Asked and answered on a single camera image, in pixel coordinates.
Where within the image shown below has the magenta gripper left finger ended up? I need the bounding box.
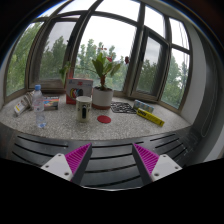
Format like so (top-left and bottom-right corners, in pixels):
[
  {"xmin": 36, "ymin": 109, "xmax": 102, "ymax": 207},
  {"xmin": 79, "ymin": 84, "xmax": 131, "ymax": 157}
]
[{"xmin": 42, "ymin": 143, "xmax": 92, "ymax": 185}]

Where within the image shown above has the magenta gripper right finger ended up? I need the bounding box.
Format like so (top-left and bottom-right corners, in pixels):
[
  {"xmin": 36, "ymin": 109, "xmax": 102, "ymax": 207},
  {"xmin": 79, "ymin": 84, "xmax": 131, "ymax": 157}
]
[{"xmin": 132, "ymin": 144, "xmax": 181, "ymax": 185}]

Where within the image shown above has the clear plastic water bottle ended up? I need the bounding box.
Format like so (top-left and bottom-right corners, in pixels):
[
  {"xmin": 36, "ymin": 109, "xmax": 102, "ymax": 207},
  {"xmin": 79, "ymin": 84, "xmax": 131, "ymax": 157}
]
[{"xmin": 32, "ymin": 84, "xmax": 46, "ymax": 128}]

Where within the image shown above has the yellow rectangular box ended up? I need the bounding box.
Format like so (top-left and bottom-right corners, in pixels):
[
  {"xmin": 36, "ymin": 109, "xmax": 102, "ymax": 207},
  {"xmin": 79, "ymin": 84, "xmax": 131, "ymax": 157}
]
[{"xmin": 137, "ymin": 108, "xmax": 164, "ymax": 126}]

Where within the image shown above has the round red coaster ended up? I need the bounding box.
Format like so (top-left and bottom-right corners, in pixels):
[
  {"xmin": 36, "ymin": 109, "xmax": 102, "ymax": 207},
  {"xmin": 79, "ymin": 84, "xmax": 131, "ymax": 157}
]
[{"xmin": 97, "ymin": 115, "xmax": 111, "ymax": 123}]

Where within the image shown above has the light blue flat box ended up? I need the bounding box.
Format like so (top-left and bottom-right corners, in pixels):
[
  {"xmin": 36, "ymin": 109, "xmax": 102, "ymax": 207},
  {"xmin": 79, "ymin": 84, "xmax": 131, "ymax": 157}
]
[{"xmin": 133, "ymin": 100, "xmax": 154, "ymax": 113}]

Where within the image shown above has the white mug with dark print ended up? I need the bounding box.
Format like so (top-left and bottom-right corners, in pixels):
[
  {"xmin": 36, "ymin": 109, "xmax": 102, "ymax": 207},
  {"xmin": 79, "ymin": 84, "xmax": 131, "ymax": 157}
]
[{"xmin": 76, "ymin": 96, "xmax": 92, "ymax": 122}]

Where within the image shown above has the small colourful box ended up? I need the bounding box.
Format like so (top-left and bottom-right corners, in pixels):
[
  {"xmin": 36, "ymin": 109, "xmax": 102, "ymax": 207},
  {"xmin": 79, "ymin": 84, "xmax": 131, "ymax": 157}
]
[{"xmin": 44, "ymin": 97, "xmax": 59, "ymax": 110}]

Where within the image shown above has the black lattice trivet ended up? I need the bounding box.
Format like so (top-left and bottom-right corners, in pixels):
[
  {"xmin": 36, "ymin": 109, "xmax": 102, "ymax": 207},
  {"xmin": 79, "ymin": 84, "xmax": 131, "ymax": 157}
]
[{"xmin": 111, "ymin": 102, "xmax": 136, "ymax": 114}]

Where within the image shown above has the white pot with green plant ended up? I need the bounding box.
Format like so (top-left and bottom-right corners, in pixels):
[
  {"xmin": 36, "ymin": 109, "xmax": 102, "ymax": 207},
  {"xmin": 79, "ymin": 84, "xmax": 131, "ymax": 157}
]
[{"xmin": 59, "ymin": 46, "xmax": 130, "ymax": 111}]

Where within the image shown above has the crumpled white packet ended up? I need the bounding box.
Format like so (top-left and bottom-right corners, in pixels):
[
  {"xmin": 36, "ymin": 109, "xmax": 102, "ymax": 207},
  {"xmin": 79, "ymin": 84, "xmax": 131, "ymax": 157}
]
[{"xmin": 14, "ymin": 92, "xmax": 34, "ymax": 116}]

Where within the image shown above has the red and white box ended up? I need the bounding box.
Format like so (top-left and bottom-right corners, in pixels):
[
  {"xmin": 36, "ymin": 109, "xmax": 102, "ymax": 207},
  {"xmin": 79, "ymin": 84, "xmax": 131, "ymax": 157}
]
[{"xmin": 66, "ymin": 78, "xmax": 93, "ymax": 104}]

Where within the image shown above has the dark framed bay window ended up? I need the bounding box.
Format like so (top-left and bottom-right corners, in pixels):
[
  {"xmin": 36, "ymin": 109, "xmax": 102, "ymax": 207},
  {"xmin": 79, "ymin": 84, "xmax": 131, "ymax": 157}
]
[{"xmin": 3, "ymin": 0, "xmax": 191, "ymax": 111}]

